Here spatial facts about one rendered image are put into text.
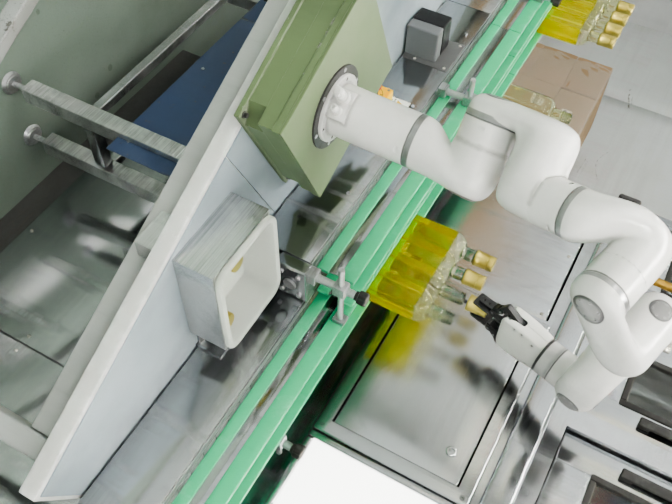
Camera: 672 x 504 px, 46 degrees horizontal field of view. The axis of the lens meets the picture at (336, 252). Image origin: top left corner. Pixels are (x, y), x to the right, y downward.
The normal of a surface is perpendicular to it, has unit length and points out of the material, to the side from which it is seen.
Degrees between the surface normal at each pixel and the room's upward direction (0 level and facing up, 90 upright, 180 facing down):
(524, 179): 102
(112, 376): 0
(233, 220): 90
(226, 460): 90
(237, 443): 90
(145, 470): 90
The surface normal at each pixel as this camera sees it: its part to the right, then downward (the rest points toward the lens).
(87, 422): 0.87, 0.40
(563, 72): 0.15, -0.53
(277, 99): -0.19, -0.26
